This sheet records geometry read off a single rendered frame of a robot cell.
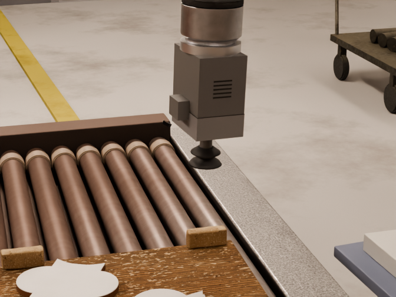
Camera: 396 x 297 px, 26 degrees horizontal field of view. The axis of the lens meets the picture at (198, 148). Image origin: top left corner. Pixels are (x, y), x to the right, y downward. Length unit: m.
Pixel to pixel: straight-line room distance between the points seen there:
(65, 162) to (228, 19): 0.72
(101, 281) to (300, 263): 0.30
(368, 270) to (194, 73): 0.50
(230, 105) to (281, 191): 2.83
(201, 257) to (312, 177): 2.81
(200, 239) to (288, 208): 2.44
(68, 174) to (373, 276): 0.59
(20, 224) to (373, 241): 0.56
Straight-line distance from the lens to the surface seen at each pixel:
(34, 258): 1.23
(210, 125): 1.04
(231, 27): 1.02
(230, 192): 1.51
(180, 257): 1.25
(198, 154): 1.08
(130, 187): 1.53
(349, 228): 3.55
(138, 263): 1.23
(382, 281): 1.35
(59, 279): 1.18
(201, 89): 1.02
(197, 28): 1.02
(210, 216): 1.41
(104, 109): 5.00
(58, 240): 1.35
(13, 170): 1.64
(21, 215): 1.44
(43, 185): 1.56
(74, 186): 1.54
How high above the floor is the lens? 1.51
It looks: 20 degrees down
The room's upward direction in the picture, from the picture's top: straight up
